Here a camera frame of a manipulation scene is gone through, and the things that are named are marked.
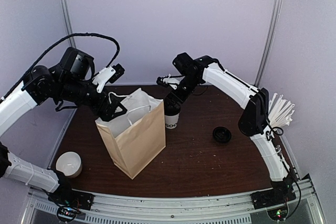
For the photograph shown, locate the bundle of white wrapped straws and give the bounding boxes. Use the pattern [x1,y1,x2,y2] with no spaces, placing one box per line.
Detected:
[268,93,295,127]

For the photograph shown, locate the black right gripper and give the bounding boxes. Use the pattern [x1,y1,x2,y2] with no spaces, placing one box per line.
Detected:
[165,74,201,111]

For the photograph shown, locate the brown paper bag white handles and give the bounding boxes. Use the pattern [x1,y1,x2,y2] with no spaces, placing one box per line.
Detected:
[96,88,166,179]

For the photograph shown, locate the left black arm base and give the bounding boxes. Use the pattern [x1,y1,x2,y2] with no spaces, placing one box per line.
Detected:
[47,180,94,210]

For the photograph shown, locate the aluminium corner post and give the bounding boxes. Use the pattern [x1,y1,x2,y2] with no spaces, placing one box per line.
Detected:
[255,0,283,87]
[60,0,73,35]

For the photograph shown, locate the right aluminium corner post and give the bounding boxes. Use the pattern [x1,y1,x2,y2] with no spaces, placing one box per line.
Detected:
[255,0,283,87]

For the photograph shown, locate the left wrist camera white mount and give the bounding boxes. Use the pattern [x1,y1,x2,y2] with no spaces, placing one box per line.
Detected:
[92,64,125,93]

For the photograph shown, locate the left aluminium corner post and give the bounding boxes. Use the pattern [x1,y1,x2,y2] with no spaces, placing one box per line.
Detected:
[60,0,73,35]

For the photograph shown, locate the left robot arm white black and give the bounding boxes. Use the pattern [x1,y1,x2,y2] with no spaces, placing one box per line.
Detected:
[1,47,127,205]

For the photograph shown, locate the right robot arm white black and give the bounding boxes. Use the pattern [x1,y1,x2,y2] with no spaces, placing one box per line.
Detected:
[156,52,294,204]

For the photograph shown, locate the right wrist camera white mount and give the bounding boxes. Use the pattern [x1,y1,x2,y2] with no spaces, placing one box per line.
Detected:
[156,74,182,90]

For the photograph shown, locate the aluminium front rail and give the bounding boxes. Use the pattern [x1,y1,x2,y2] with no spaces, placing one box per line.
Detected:
[20,174,329,224]

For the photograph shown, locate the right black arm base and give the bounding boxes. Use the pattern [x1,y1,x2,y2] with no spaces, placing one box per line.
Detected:
[251,175,296,209]

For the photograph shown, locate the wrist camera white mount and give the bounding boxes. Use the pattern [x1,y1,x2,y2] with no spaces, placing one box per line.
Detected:
[156,74,182,90]
[92,64,125,93]

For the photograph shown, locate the white paper coffee cup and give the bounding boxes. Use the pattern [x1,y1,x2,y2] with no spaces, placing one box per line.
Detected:
[164,114,180,129]

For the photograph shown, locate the white ceramic bowl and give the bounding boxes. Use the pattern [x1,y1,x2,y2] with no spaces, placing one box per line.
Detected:
[56,152,82,178]

